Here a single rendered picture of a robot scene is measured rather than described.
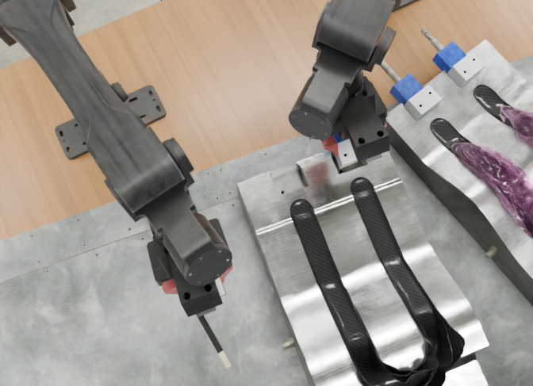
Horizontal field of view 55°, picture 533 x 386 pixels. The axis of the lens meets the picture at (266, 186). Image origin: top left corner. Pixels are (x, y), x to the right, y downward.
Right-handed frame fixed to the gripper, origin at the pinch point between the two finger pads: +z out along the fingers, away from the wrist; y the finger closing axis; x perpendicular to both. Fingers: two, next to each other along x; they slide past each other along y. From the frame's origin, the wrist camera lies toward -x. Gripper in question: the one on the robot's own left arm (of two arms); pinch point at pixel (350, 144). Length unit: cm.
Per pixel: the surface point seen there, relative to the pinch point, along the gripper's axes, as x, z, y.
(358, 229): -9.7, 9.6, -3.2
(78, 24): 126, 46, -63
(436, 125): 4.9, 11.1, 17.4
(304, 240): -8.9, 8.2, -12.1
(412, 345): -29.3, 11.3, -2.8
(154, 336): -13.1, 14.0, -41.7
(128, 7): 128, 49, -43
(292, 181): 1.7, 6.7, -10.6
